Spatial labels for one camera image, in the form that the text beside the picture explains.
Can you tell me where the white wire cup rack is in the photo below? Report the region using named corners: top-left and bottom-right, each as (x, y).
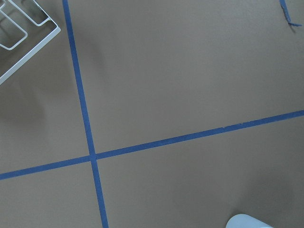
top-left (0, 0), bottom-right (61, 84)

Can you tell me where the light blue cup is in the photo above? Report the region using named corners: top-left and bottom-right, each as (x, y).
top-left (226, 214), bottom-right (272, 228)

